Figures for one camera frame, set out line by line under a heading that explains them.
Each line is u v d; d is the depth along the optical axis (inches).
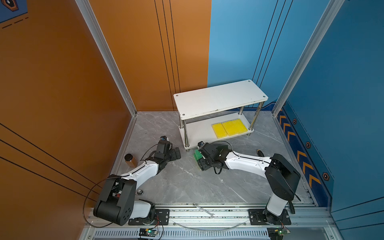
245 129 39.9
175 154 32.4
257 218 28.5
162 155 27.4
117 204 16.7
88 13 28.0
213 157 26.5
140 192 31.6
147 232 27.9
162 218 29.0
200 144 31.3
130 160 33.4
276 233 27.8
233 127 40.1
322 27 29.9
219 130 40.3
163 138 32.4
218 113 29.1
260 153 37.0
